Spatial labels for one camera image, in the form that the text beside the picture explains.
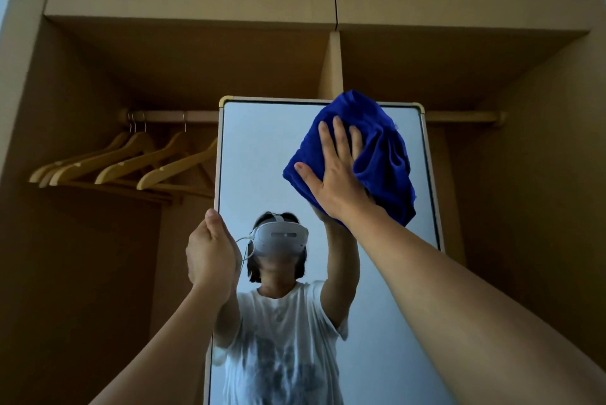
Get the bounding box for blue microfibre cloth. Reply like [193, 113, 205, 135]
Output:
[282, 90, 417, 228]

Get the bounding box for wooden clothes rod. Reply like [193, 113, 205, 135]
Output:
[118, 108, 508, 128]

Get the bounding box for person's left hand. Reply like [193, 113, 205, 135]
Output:
[185, 208, 243, 304]

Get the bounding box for light wooden wardrobe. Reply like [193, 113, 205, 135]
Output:
[0, 0, 606, 405]

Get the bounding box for person's right forearm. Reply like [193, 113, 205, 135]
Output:
[345, 205, 606, 405]

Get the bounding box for person's right hand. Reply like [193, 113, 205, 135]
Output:
[294, 115, 377, 226]

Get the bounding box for person's left forearm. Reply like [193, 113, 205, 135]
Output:
[90, 284, 228, 405]

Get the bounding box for tall framed mirror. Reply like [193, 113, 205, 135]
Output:
[203, 95, 446, 405]

